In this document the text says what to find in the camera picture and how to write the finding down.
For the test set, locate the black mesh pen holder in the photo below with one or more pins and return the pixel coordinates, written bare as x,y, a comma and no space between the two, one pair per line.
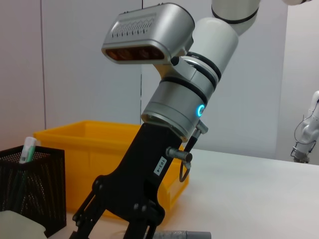
32,186

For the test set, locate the yellow plastic bin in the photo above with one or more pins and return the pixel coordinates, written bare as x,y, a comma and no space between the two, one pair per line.
87,154

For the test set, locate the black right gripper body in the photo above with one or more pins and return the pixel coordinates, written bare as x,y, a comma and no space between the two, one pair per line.
139,174

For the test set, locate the green utility knife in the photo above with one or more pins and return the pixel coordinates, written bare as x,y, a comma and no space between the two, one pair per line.
28,149

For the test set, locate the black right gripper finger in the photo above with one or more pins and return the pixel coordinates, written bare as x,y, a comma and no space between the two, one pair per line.
142,229
84,214

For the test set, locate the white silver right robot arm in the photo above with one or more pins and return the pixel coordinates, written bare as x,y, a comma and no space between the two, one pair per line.
199,74

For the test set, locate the green glass fruit plate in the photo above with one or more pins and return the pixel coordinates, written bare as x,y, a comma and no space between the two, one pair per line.
17,226

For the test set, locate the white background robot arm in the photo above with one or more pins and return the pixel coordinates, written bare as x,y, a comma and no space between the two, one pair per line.
306,129

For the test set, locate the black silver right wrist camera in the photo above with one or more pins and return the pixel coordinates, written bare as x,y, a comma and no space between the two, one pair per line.
149,32

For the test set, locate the grey pen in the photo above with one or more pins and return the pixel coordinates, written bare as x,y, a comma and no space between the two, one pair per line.
184,234

